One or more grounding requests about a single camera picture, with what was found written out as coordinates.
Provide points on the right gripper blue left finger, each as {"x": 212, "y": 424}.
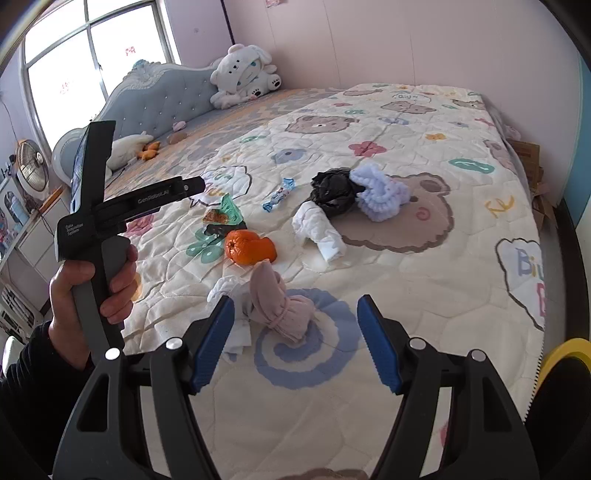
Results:
{"x": 212, "y": 336}

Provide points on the person's left hand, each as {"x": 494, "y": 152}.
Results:
{"x": 65, "y": 331}

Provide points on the cartoon bear patterned quilt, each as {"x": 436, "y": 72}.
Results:
{"x": 460, "y": 266}

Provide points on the black plastic bag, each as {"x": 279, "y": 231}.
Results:
{"x": 334, "y": 192}

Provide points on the pink sock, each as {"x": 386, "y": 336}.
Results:
{"x": 288, "y": 315}

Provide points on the blue tufted headboard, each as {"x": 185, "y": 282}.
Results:
{"x": 151, "y": 98}

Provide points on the white bedside cabinet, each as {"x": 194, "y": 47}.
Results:
{"x": 28, "y": 260}

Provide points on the cardboard box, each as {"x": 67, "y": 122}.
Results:
{"x": 529, "y": 155}

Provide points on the orange small plush toy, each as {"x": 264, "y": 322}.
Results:
{"x": 149, "y": 151}

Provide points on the white cloth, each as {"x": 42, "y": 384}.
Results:
{"x": 311, "y": 223}

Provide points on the white dog plush toy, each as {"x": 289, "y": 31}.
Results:
{"x": 244, "y": 74}

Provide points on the lavender fluffy sock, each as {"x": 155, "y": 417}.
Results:
{"x": 382, "y": 197}

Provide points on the white goose plush toy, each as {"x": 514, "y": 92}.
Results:
{"x": 125, "y": 149}

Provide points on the grey orange patterned bedsheet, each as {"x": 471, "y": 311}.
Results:
{"x": 209, "y": 132}

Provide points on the yellow rimmed trash bin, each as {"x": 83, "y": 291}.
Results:
{"x": 560, "y": 410}

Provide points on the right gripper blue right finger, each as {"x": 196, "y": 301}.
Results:
{"x": 384, "y": 338}

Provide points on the small desk fan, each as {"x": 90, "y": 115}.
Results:
{"x": 32, "y": 169}

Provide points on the dark left sleeve forearm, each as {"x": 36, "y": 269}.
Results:
{"x": 38, "y": 394}

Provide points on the window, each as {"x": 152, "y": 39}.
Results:
{"x": 78, "y": 51}

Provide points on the green snack wrapper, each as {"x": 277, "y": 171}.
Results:
{"x": 221, "y": 220}

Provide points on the blue white candy wrapper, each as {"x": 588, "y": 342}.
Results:
{"x": 286, "y": 187}

